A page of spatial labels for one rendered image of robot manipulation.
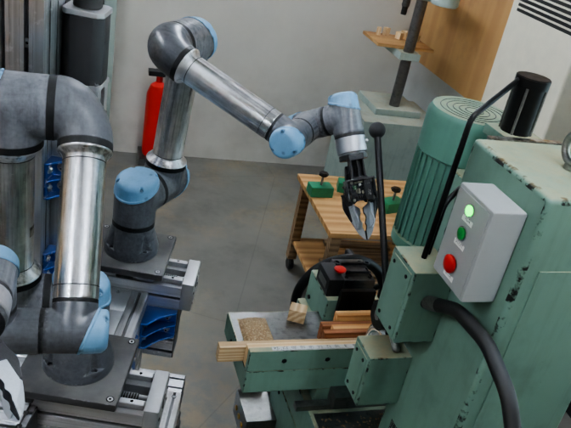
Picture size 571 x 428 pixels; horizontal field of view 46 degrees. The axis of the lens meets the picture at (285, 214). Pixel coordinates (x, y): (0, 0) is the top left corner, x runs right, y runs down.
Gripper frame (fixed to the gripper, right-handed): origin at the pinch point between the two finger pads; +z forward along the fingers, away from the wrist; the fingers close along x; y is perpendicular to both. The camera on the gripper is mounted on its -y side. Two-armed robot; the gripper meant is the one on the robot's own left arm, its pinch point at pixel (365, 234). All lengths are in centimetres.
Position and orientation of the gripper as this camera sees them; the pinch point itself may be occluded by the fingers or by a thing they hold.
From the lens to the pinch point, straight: 170.8
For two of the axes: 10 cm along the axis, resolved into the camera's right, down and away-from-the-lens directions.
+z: 1.7, 9.9, -0.1
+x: 9.8, -1.7, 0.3
